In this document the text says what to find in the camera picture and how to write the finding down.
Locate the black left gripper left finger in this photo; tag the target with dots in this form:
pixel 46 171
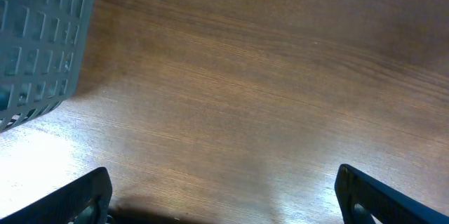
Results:
pixel 85 200

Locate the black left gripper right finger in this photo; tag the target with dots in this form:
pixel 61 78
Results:
pixel 363 199

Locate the grey plastic mesh basket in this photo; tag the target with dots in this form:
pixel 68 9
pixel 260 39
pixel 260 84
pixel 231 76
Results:
pixel 42 45

